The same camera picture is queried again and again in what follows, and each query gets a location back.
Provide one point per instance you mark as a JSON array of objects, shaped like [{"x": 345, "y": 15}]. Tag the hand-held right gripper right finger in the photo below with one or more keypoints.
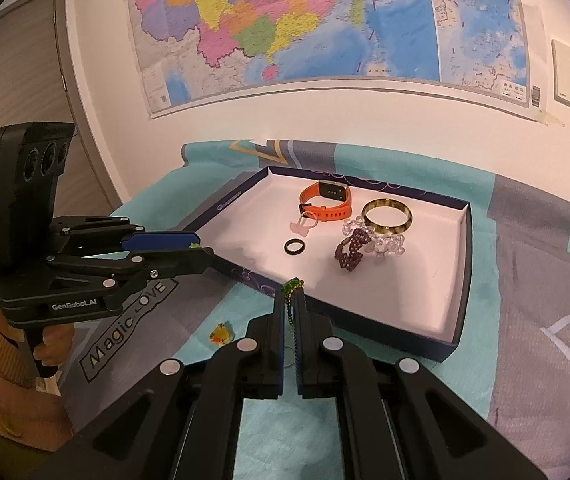
[{"x": 301, "y": 340}]

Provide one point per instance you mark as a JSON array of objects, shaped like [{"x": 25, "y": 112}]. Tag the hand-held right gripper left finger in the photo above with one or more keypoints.
[{"x": 279, "y": 332}]

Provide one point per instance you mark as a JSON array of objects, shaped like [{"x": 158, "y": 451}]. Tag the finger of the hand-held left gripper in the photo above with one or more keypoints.
[
  {"x": 165, "y": 241},
  {"x": 175, "y": 262}
]

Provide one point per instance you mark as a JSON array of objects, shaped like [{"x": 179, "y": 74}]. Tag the dark blue cardboard box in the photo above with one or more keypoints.
[{"x": 405, "y": 285}]

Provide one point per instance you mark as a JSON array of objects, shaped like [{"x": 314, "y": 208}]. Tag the person's left forearm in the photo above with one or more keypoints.
[{"x": 5, "y": 390}]

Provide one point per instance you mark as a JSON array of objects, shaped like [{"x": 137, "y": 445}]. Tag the person's left hand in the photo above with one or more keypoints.
[{"x": 55, "y": 345}]

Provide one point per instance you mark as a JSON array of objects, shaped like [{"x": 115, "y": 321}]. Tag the wooden door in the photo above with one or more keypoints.
[{"x": 25, "y": 85}]

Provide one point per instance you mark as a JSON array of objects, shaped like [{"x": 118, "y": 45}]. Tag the orange smartwatch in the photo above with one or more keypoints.
[{"x": 337, "y": 210}]

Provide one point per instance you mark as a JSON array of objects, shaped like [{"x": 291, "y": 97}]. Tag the gold bangle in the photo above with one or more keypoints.
[{"x": 387, "y": 230}]

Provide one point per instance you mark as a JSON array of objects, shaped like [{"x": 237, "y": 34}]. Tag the printed blanket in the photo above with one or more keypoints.
[{"x": 530, "y": 285}]

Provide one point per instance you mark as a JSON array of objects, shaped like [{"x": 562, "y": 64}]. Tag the wall map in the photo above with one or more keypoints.
[{"x": 315, "y": 20}]

